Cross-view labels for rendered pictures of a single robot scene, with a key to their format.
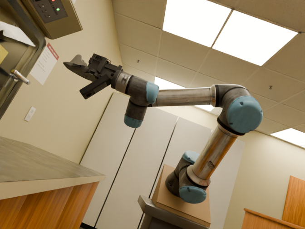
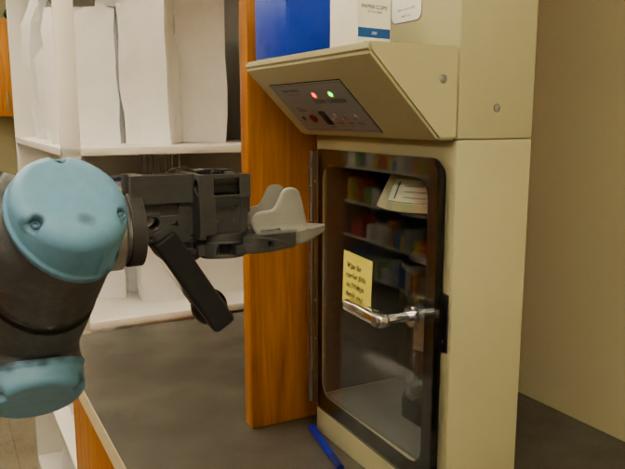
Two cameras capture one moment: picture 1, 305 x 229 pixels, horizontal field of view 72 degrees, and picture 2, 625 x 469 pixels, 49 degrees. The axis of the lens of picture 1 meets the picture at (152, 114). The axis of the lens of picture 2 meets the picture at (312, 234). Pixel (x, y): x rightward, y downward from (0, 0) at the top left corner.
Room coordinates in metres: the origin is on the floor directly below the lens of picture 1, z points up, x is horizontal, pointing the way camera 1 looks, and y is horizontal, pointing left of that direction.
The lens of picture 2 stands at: (1.37, -0.01, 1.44)
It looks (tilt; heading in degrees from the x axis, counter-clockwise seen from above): 10 degrees down; 149
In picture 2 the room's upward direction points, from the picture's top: straight up
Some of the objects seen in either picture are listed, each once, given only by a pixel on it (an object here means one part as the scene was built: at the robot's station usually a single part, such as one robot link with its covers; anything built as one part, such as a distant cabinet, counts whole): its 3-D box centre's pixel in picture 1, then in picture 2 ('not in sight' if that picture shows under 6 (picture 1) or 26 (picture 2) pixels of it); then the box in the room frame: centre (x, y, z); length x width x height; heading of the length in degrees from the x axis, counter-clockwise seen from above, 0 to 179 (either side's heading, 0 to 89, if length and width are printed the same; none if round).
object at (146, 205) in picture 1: (169, 213); not in sight; (1.21, -0.28, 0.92); 0.32 x 0.32 x 0.04; 3
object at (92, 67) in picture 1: (103, 72); (186, 217); (0.73, 0.22, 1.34); 0.12 x 0.08 x 0.09; 87
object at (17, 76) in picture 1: (17, 76); (377, 312); (0.71, 0.48, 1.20); 0.10 x 0.05 x 0.03; 176
